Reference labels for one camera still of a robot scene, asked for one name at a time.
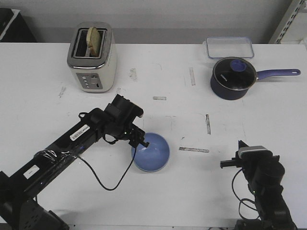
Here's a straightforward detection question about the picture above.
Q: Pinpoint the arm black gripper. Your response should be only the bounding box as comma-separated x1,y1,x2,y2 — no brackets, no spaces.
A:
220,140,285,189
103,94,150,148

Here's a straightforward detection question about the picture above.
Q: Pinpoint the blue bowl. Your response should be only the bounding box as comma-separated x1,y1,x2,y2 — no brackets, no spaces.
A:
131,132,170,172

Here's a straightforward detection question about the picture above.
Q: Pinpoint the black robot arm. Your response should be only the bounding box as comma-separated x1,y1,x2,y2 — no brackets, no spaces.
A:
220,140,297,230
0,94,149,230

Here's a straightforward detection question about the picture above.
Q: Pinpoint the dark blue saucepan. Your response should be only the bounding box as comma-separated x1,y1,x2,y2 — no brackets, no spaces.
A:
210,57,301,100

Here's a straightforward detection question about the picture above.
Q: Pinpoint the glass pot lid blue knob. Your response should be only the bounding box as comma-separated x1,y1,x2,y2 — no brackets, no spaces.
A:
213,57,257,91

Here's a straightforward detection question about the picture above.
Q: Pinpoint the cream two-slot toaster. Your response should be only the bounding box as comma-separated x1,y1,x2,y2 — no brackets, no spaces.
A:
67,22,117,93

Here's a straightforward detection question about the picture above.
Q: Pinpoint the clear blue-rimmed food container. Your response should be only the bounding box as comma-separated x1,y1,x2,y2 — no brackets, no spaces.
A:
202,36,254,59

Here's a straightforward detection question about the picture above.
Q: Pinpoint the slice of toast bread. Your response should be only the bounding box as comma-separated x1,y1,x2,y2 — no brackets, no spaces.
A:
86,27,101,57

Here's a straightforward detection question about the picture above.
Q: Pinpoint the white perforated shelf upright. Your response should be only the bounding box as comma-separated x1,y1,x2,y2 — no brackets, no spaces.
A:
268,0,307,44

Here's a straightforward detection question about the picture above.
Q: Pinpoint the black box at back left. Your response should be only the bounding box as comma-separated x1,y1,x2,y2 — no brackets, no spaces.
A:
0,8,37,43

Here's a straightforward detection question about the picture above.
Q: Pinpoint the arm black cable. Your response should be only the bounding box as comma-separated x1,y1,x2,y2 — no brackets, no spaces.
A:
71,134,139,192
231,169,261,220

